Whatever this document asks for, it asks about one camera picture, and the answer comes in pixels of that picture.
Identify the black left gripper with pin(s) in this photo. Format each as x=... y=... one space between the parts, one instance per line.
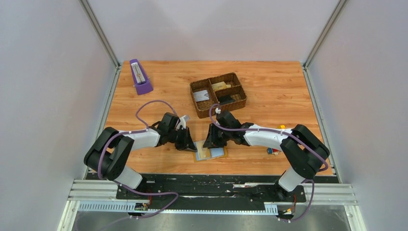
x=187 y=142

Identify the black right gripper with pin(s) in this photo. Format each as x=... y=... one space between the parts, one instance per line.
x=211 y=141

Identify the black card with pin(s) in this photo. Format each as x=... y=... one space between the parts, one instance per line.
x=226 y=99

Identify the gold card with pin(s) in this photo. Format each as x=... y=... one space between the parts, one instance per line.
x=201 y=153
x=227 y=86
x=218 y=86

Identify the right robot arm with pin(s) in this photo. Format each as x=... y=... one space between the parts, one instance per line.
x=305 y=153

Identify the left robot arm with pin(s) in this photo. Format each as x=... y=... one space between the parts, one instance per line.
x=109 y=153

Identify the silver card in basket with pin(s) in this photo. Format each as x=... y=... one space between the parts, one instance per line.
x=197 y=95

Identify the gold card in basket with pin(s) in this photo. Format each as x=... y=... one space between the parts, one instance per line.
x=218 y=86

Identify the brown wicker divided basket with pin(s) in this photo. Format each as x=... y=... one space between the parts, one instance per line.
x=203 y=96

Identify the colourful toy block truck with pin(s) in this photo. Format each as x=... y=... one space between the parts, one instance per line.
x=275 y=151

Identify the purple metronome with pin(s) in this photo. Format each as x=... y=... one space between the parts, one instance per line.
x=141 y=80

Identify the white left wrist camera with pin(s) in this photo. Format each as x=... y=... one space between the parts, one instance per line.
x=182 y=124

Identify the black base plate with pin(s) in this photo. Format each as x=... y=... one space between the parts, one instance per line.
x=175 y=183

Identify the aluminium frame rail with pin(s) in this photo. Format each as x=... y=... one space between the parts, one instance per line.
x=228 y=199

